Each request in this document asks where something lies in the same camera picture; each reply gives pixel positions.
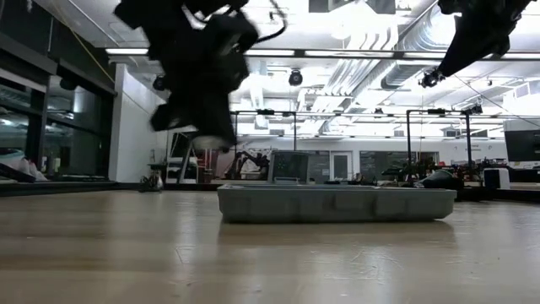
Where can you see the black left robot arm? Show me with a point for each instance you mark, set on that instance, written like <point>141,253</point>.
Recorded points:
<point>169,21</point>

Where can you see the black monitor on stand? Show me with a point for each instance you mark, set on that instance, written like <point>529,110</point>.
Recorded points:
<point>179,145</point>

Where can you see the white bag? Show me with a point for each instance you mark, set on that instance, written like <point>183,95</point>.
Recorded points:
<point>17,162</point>

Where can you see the large black monitor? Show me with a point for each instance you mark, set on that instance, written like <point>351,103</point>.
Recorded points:
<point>523,145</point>

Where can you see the black ceiling camera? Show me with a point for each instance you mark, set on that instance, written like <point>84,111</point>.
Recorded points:
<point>295,77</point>
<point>159,83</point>

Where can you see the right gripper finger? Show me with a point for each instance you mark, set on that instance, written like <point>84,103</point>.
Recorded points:
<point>460,46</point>
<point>476,55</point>

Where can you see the grey plastic tool case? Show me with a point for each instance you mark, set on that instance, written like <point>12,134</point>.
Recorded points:
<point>333,204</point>

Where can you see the black ceiling-mounted device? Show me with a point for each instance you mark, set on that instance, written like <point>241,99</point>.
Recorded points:
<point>431,78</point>

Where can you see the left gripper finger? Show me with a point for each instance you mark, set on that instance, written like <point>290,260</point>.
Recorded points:
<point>225,137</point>
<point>204,137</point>

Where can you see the white box device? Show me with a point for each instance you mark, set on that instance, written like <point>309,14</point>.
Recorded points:
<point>497,177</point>

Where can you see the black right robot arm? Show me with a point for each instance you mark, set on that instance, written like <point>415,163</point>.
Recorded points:
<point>525,6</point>

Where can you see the black grey work glove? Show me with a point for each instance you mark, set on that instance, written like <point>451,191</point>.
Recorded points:
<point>439,179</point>

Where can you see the grey framed monitor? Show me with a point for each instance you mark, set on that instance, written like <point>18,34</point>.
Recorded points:
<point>289,166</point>

